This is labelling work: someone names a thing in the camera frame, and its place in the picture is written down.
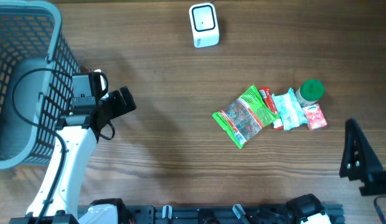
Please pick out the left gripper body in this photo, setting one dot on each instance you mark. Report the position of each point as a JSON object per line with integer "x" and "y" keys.
{"x": 114, "y": 105}

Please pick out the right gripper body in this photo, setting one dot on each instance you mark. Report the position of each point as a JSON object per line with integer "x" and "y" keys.
{"x": 378, "y": 182}

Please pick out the red Kleenex tissue pack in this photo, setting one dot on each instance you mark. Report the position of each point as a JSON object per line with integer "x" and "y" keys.
{"x": 315, "y": 117}

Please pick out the mint green wipes pack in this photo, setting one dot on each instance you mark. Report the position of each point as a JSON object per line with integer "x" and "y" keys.
{"x": 290, "y": 111}

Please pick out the green lid jar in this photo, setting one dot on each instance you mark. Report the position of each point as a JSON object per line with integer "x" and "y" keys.
{"x": 310, "y": 92}

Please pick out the green snack bag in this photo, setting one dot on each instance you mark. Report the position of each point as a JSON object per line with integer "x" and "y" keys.
{"x": 253, "y": 101}

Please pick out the clear gummy candy bag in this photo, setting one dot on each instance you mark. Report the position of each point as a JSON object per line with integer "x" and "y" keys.
{"x": 239, "y": 121}

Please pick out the red candy bar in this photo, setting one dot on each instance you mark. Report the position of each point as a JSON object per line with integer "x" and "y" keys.
{"x": 266, "y": 96}

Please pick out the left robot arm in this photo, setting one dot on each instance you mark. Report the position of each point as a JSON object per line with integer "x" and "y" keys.
{"x": 77, "y": 131}

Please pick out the white barcode scanner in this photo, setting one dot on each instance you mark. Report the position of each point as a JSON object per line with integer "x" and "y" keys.
{"x": 204, "y": 25}

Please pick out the grey plastic mesh basket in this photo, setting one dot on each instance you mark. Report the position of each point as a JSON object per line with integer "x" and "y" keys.
{"x": 35, "y": 62}

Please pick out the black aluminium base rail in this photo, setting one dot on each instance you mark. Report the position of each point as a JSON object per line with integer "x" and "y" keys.
{"x": 265, "y": 213}

